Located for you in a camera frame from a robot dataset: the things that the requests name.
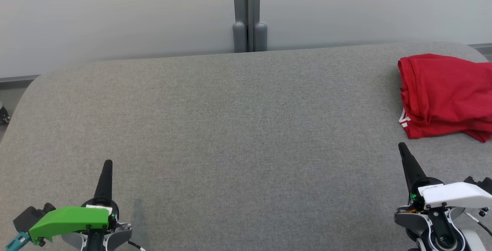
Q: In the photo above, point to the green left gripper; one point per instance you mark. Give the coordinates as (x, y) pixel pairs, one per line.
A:
(69, 220)

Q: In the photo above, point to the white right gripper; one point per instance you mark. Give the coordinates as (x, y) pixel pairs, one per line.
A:
(457, 194)

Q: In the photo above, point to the red jersey with white sleeves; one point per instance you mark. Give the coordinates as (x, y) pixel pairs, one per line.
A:
(446, 89)

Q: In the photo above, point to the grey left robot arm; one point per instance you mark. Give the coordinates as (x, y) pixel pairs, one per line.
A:
(115, 235)

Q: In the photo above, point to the black caster wheel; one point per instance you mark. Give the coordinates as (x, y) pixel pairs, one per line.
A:
(4, 114)

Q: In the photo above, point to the grey fabric sofa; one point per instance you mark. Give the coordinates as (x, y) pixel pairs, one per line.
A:
(230, 128)

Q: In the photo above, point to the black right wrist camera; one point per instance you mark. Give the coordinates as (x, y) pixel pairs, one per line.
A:
(480, 182)

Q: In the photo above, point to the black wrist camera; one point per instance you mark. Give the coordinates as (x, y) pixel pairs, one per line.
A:
(29, 216)
(480, 182)

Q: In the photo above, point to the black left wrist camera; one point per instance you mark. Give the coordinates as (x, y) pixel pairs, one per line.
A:
(29, 216)

